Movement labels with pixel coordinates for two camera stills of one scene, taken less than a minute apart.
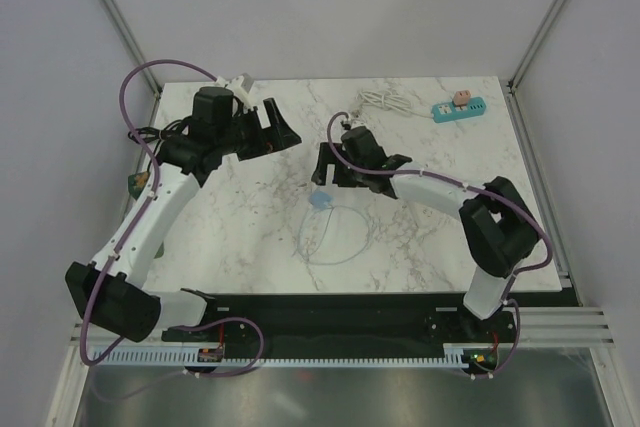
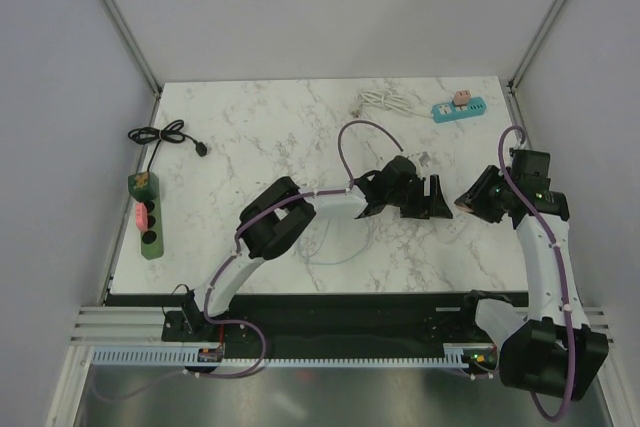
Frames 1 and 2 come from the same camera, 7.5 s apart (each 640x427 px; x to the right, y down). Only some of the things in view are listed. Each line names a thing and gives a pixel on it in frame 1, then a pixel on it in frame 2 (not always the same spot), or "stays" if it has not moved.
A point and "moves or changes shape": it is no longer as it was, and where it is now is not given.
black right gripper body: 355,178 -> 499,192
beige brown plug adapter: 462,97 stays
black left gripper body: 230,137 -> 410,200
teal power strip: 449,112 stays
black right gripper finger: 327,156 -> 474,198
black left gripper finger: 279,135 -> 439,207
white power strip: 427,217 moves or changes shape
